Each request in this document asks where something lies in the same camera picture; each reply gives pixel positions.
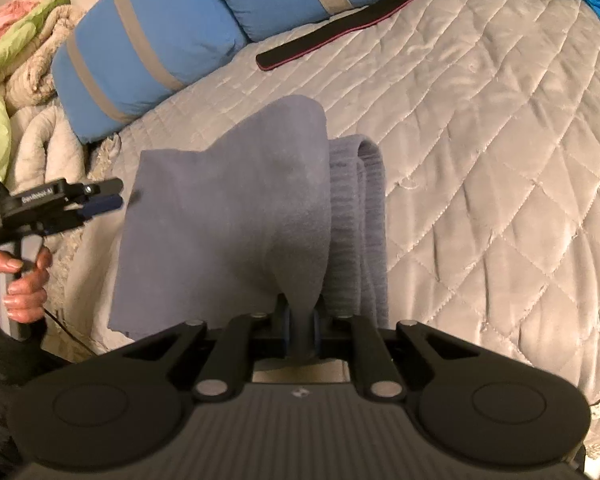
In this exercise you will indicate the pink cloth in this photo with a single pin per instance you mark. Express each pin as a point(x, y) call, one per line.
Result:
point(2, 25)

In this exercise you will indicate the cream chunky blanket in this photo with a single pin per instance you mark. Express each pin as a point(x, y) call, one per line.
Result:
point(35, 80)

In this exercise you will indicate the black belt with red edge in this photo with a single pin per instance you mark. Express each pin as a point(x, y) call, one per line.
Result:
point(330, 34)

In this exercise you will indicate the person's left hand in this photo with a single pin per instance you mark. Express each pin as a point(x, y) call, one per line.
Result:
point(25, 290)

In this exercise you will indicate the cream shaggy blanket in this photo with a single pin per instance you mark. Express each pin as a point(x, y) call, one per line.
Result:
point(102, 157)

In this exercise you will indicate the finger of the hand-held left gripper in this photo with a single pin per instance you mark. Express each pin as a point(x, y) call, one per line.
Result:
point(102, 206)
point(97, 187)

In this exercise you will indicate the gray-blue fleece garment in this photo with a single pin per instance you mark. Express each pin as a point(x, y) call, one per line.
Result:
point(220, 210)

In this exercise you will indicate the gray quilted bedspread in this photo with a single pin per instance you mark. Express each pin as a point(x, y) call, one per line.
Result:
point(480, 160)

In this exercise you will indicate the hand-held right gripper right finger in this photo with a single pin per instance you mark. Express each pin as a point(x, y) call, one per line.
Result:
point(318, 332)

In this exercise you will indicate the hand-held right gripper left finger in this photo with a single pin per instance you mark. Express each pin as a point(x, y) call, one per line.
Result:
point(282, 330)

